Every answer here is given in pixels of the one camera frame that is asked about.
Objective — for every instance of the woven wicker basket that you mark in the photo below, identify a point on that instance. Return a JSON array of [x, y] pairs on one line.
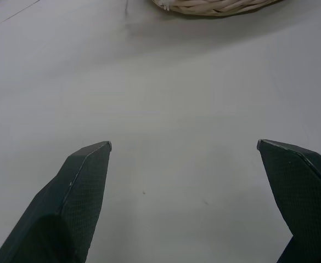
[[218, 6]]

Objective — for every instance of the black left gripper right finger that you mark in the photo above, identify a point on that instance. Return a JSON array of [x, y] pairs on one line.
[[300, 197]]

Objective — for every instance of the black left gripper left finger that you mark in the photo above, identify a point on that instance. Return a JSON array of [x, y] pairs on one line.
[[67, 208]]

